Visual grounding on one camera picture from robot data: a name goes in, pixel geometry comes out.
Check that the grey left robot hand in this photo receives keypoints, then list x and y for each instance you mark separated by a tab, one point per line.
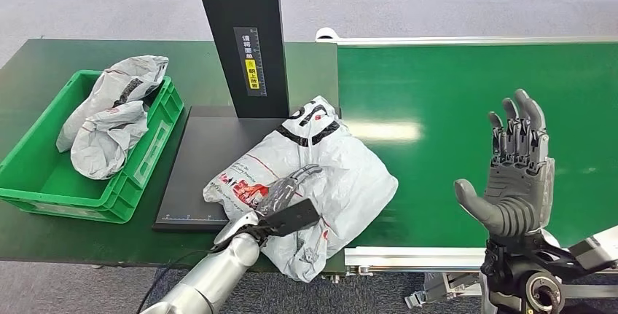
285	188

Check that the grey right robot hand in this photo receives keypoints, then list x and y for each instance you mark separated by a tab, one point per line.
519	191

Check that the white package with red print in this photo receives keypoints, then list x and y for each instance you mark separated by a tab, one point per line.
343	181

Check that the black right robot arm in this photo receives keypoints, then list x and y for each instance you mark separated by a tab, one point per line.
521	273

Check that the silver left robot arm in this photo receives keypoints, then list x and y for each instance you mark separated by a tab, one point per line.
217	273

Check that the green conveyor belt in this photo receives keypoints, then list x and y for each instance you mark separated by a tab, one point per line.
434	85

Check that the crumpled grey package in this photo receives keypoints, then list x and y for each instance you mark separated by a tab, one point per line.
104	143

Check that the grey package with black stripe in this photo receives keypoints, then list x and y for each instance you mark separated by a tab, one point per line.
111	90

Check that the black yellow column label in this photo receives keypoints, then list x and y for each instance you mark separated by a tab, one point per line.
251	61

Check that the black scanner column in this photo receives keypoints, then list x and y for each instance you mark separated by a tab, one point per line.
241	8

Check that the green plastic crate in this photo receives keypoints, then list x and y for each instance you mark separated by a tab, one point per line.
43	181

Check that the dark green table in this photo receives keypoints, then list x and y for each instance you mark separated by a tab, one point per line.
48	53

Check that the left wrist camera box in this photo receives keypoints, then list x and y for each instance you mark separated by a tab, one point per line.
292	217

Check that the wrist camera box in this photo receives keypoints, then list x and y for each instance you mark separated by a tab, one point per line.
596	249
292	217

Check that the black scanner base plate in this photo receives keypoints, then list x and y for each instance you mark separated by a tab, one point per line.
203	167

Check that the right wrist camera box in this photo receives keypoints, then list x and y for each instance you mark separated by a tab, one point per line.
596	249

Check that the grey conveyor bracket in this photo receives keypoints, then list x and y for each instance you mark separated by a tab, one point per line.
439	288

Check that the aluminium conveyor side rail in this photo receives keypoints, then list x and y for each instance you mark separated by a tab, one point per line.
410	258

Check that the thin aluminium conveyor rail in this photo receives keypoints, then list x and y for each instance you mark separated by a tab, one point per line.
458	40

